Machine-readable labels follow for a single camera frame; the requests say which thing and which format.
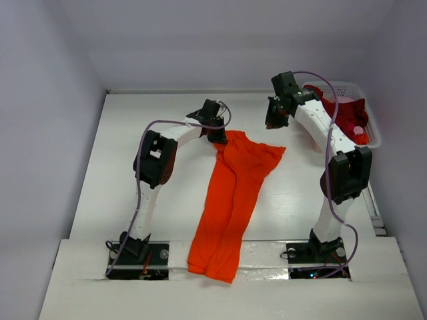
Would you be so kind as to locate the orange t shirt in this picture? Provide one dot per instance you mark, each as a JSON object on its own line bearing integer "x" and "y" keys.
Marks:
{"x": 241, "y": 167}

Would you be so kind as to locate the dark red t shirt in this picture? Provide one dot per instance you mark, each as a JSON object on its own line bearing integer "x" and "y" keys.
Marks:
{"x": 347, "y": 113}

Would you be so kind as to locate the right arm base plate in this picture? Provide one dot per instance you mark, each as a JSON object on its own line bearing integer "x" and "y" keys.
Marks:
{"x": 317, "y": 266}

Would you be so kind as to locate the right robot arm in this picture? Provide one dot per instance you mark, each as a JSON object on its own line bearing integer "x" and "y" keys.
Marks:
{"x": 347, "y": 166}

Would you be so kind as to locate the white plastic basket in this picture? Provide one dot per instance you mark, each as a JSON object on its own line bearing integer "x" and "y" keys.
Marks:
{"x": 355, "y": 117}

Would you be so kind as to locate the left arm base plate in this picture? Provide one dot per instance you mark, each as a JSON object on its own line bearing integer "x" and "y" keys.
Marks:
{"x": 154, "y": 267}

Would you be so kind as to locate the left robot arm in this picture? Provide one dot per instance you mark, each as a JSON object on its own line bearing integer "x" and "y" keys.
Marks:
{"x": 154, "y": 162}

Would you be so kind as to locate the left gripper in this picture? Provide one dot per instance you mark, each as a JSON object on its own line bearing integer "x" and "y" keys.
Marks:
{"x": 219, "y": 138}

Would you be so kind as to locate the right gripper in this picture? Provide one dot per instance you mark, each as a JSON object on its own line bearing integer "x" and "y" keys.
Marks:
{"x": 275, "y": 113}

